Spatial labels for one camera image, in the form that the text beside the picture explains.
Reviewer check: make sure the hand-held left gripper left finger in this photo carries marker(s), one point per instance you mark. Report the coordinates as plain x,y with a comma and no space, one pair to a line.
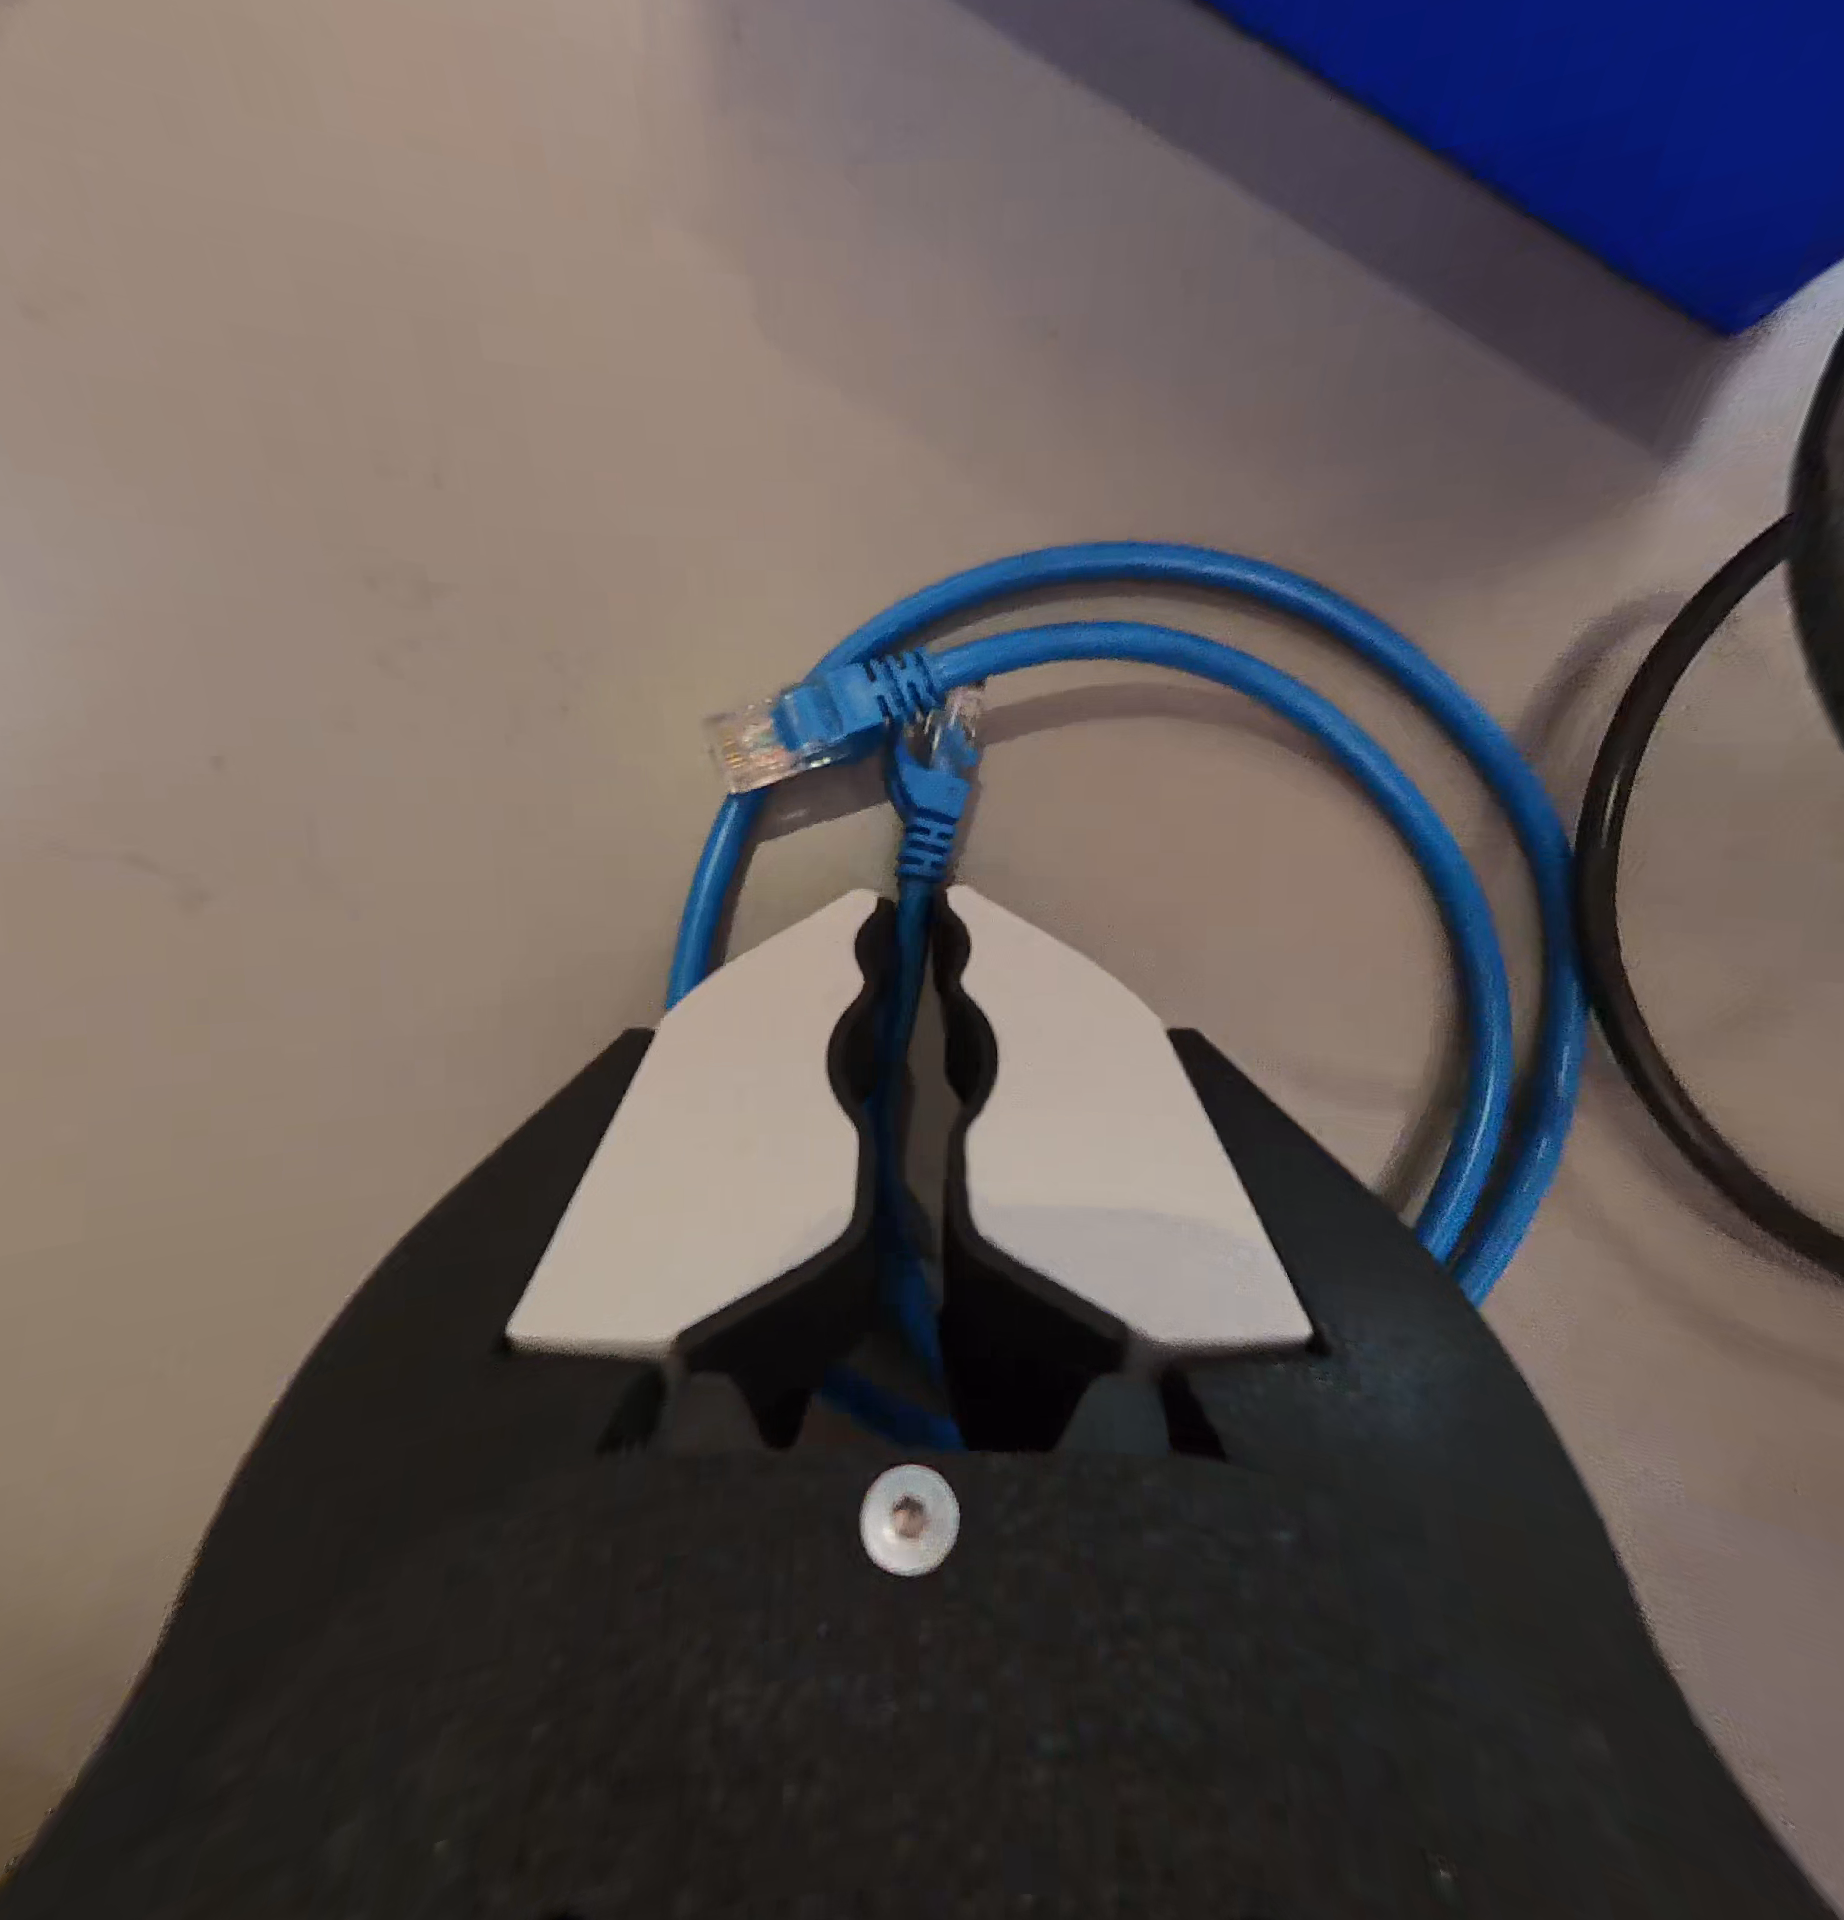
712,1186

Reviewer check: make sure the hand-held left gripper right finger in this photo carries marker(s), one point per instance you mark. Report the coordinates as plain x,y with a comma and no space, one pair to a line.
1117,1200

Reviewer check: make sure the blue storage bin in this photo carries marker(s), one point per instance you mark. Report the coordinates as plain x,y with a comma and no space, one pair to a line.
1614,136

